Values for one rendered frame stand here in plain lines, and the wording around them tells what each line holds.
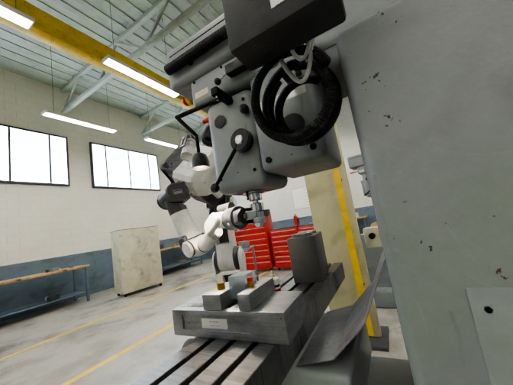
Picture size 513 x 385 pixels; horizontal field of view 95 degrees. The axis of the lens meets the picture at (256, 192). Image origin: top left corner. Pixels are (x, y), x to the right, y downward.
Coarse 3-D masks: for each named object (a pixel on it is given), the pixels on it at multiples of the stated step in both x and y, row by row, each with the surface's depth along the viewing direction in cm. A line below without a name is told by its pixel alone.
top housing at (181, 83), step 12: (216, 24) 77; (192, 36) 82; (204, 36) 79; (180, 48) 85; (216, 48) 76; (228, 48) 74; (168, 60) 88; (204, 60) 79; (216, 60) 77; (228, 60) 76; (180, 72) 84; (192, 72) 81; (204, 72) 80; (180, 84) 85
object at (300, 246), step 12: (288, 240) 101; (300, 240) 99; (312, 240) 97; (300, 252) 99; (312, 252) 97; (324, 252) 114; (300, 264) 98; (312, 264) 97; (324, 264) 107; (300, 276) 98; (312, 276) 96; (324, 276) 101
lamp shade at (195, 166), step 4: (200, 152) 91; (192, 156) 90; (196, 156) 89; (200, 156) 89; (204, 156) 90; (192, 160) 89; (196, 160) 88; (200, 160) 88; (204, 160) 89; (208, 160) 91; (192, 164) 89; (196, 164) 88; (200, 164) 88; (204, 164) 89; (208, 164) 91; (192, 168) 92; (196, 168) 94; (200, 168) 95; (204, 168) 95; (208, 168) 94
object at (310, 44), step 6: (312, 42) 46; (306, 48) 45; (312, 48) 46; (294, 54) 47; (306, 54) 45; (312, 54) 46; (282, 60) 50; (300, 60) 46; (312, 60) 46; (282, 66) 50; (288, 72) 49; (306, 72) 47; (294, 78) 49; (306, 78) 47
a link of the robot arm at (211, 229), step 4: (212, 212) 96; (216, 212) 96; (212, 216) 95; (216, 216) 94; (208, 220) 97; (212, 220) 95; (216, 220) 93; (220, 220) 94; (208, 224) 97; (212, 224) 95; (216, 224) 93; (208, 228) 97; (212, 228) 95; (216, 228) 95; (220, 228) 105; (208, 232) 97; (212, 232) 97; (216, 232) 103; (220, 232) 104; (208, 236) 98; (212, 236) 100; (216, 236) 101; (220, 236) 103
